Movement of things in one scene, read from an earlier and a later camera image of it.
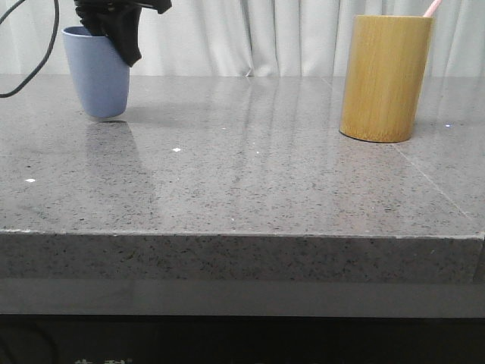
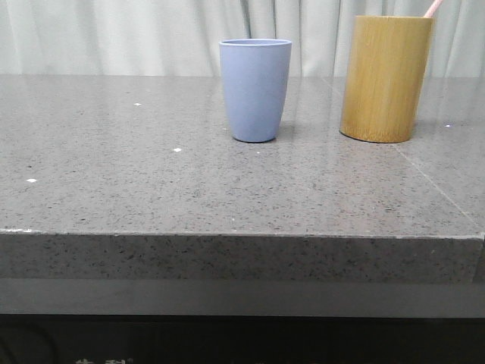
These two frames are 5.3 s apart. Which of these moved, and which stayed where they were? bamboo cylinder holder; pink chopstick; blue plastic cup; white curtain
Moved: blue plastic cup
Stayed: bamboo cylinder holder; white curtain; pink chopstick
